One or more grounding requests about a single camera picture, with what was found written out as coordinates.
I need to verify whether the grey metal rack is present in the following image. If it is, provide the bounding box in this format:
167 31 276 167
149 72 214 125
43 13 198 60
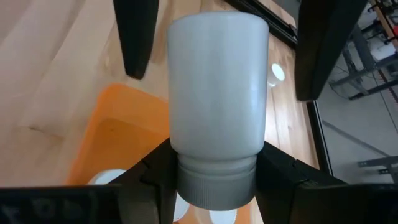
329 0 398 100

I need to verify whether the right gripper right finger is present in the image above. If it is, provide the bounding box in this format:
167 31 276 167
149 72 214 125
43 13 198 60
254 141 346 224

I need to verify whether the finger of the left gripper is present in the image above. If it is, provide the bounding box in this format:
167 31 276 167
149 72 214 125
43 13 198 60
112 0 160 80
294 0 369 102

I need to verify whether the orange translucent plastic basket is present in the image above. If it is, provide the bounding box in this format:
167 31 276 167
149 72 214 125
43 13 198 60
63 83 259 224

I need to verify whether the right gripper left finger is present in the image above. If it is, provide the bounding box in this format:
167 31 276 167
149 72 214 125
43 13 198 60
108 138 180 224

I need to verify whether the white pill bottle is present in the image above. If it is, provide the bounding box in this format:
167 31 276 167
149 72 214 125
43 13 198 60
86 169 127 186
166 11 270 211
172 192 190 222
208 208 238 224
267 63 286 88

